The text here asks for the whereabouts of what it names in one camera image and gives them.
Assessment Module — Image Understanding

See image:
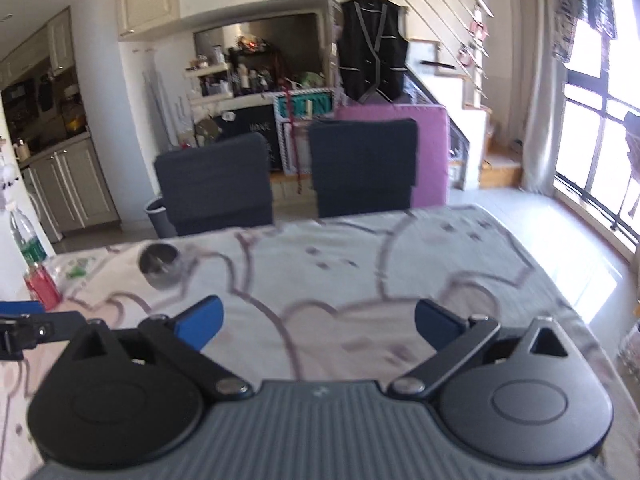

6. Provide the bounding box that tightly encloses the printed cartoon tablecloth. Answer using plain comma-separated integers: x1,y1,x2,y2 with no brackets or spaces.
0,203,621,480

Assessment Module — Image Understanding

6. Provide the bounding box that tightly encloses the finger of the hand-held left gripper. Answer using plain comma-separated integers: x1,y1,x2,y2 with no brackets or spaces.
22,311,87,350
0,301,45,317

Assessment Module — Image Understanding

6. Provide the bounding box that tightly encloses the patterned hanging garment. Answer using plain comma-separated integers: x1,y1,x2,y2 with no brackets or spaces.
545,0,586,63

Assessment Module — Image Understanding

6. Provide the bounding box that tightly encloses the cream kitchen base cabinet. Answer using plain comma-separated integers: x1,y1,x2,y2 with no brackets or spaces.
22,137,121,243

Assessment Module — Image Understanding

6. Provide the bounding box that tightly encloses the grey trash bin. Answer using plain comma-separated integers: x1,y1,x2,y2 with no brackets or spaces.
145,197,171,239

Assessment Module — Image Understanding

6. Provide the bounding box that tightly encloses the green snack packet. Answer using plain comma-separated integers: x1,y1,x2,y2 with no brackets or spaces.
65,255,98,281

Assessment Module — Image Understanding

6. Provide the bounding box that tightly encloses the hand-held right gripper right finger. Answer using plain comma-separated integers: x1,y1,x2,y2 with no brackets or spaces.
387,298,576,402

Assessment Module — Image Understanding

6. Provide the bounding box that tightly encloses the white shelf rack with bottles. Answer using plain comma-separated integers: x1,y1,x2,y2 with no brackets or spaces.
182,62,236,106

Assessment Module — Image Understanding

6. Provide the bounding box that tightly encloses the staircase wire railing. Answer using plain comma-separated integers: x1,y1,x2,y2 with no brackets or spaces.
367,0,493,91

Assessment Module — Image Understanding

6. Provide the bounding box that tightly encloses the teal letter sign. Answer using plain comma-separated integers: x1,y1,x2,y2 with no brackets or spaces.
274,87,335,121

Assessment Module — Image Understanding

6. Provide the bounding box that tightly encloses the clear water bottle green label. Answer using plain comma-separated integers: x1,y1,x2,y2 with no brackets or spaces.
9,208,48,266

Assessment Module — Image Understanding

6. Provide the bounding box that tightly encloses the red drink can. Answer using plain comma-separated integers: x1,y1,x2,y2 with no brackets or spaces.
24,262,62,311

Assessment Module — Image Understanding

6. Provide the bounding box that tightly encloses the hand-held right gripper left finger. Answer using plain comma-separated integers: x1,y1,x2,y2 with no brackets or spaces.
65,295,253,403

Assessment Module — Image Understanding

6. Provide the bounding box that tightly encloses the black vest with white trim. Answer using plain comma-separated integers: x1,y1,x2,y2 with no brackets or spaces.
340,0,410,103

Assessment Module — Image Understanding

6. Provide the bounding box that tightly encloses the black window guard rail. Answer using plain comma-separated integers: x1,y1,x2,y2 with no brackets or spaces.
555,172,640,256

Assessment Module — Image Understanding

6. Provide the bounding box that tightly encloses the dark grey chair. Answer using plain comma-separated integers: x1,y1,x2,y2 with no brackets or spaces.
154,133,275,238
307,118,418,218

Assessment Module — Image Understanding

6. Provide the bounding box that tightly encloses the round steel bowl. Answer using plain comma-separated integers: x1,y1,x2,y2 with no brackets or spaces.
138,242,183,291

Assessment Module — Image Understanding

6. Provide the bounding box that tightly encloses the white plush ornament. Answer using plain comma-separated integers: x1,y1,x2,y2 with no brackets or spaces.
0,162,21,196

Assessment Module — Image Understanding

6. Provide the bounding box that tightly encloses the cream kitchen wall cabinet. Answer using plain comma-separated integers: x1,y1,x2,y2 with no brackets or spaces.
47,12,76,76

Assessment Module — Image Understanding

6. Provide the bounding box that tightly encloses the yellow pot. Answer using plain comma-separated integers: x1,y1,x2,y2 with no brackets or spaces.
62,105,88,136

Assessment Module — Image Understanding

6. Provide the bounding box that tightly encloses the beige curtain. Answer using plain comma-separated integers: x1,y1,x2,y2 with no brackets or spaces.
520,0,576,193

